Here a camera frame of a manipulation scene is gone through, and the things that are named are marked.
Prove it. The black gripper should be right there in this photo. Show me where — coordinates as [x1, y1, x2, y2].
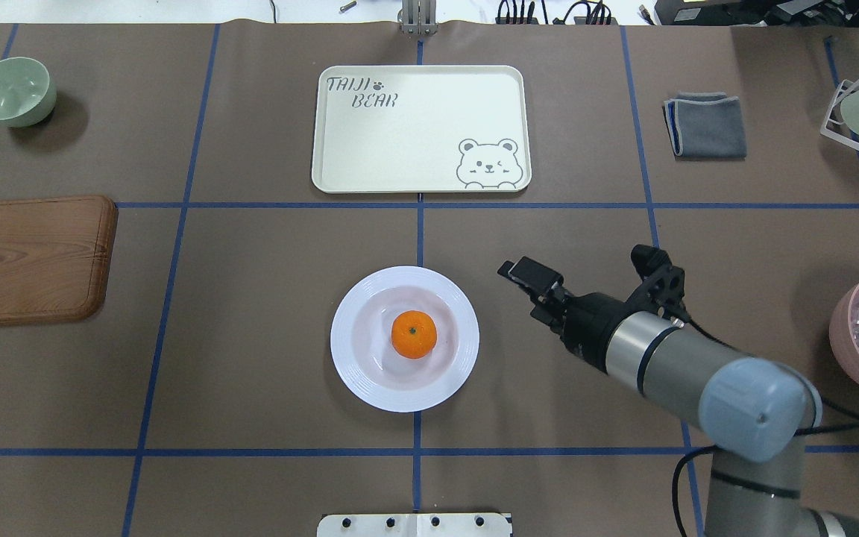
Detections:
[497, 256, 635, 370]

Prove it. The orange fruit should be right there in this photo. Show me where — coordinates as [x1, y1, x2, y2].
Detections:
[391, 310, 438, 359]

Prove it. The white round plate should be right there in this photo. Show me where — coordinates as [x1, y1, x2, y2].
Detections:
[330, 266, 480, 412]

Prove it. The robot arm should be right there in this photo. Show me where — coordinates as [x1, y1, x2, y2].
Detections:
[498, 245, 859, 536]

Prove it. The cream bear serving tray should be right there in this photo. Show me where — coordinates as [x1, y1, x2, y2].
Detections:
[310, 65, 532, 194]

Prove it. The grey folded cloth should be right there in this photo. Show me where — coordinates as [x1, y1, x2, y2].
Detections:
[664, 92, 747, 160]

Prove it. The wooden cutting board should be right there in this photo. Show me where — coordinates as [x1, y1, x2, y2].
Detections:
[0, 195, 117, 326]

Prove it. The green ceramic bowl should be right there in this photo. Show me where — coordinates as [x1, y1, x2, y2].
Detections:
[0, 57, 57, 128]

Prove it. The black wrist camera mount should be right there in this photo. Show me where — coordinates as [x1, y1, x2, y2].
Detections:
[625, 244, 692, 324]

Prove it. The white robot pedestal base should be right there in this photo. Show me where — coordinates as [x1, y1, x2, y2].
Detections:
[316, 512, 514, 536]

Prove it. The aluminium frame post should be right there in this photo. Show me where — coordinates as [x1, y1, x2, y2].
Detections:
[397, 0, 438, 37]

